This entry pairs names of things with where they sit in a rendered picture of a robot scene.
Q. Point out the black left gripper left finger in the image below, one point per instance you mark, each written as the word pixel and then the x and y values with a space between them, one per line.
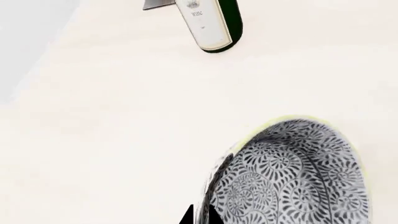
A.
pixel 187 218

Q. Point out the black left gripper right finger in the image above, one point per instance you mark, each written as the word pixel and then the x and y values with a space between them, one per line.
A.
pixel 214 217

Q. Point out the black white patterned bowl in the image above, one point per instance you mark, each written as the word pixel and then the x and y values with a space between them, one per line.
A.
pixel 292 177

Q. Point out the grey metal cabinet corner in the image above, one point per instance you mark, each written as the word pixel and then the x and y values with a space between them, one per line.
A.
pixel 155 4

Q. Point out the dark wine bottle white label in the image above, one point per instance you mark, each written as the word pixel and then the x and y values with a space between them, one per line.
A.
pixel 214 25

